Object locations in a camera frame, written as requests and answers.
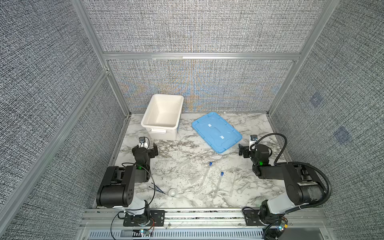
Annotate blue plastic lid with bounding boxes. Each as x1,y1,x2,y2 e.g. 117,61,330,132
192,112,243,154

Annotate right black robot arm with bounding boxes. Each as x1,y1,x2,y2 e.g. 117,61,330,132
239,134,332,226

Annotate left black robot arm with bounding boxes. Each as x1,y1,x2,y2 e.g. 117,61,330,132
96,144,159,227

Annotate blue tweezers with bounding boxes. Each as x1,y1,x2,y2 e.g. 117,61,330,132
149,183,166,195

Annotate white plastic bin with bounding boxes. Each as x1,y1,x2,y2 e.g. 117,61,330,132
141,94,184,141

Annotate small clear round dish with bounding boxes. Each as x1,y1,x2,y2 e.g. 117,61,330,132
168,189,178,198

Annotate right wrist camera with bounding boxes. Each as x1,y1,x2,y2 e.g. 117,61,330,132
249,135,258,147

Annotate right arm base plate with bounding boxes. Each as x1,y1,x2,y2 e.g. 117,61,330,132
242,208,288,227

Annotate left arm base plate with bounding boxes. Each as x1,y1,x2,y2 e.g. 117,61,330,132
123,210,166,228

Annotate aluminium front rail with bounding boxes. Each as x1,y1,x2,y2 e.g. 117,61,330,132
75,208,337,240

